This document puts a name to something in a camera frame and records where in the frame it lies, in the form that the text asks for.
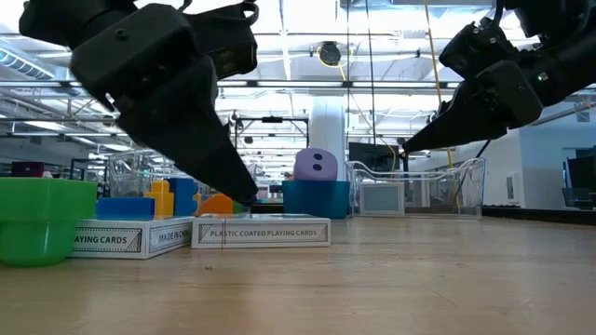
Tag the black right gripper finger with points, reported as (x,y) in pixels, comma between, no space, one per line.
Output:
(461,121)

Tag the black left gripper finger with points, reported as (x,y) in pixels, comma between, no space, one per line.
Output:
(186,135)

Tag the large blue two-stud block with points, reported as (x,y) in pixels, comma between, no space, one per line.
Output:
(184,195)

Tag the green round-stud toy block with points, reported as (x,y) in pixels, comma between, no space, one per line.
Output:
(239,208)

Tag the grey-backed playing card deck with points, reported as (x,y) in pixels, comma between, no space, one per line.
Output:
(261,231)

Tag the purple foam die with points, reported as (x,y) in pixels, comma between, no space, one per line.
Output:
(315,165)

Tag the large green toy brick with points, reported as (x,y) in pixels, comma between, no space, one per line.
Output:
(42,223)

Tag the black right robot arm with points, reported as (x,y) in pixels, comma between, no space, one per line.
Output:
(563,46)

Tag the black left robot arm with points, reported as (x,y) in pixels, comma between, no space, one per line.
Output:
(65,18)

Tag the clear plastic container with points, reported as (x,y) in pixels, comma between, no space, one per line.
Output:
(128,170)
(442,195)

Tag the black background monitor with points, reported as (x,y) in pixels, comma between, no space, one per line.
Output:
(372,156)

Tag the dark background monitor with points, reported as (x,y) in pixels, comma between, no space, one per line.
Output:
(582,172)

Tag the white emblem playing card deck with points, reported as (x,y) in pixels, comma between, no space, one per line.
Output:
(130,239)

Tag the black background table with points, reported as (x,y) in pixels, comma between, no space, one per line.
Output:
(535,215)

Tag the white building pillar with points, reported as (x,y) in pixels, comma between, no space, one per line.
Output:
(327,125)

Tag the blue plastic bin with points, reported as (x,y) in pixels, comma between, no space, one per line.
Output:
(316,200)

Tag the dark red background box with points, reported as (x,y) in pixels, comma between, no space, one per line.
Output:
(28,169)

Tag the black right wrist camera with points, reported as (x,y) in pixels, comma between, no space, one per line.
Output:
(475,49)

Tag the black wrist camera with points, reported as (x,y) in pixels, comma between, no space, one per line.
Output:
(223,42)
(475,49)

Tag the black background rig frame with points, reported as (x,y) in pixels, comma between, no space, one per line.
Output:
(271,120)

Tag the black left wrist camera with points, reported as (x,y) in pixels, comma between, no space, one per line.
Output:
(223,42)

